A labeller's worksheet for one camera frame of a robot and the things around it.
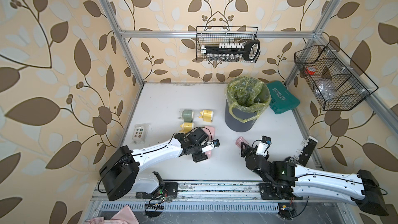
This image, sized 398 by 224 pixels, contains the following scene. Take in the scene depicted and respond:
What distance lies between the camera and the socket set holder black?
823 mm

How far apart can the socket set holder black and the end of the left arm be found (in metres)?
0.44

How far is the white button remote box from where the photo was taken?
911 mm
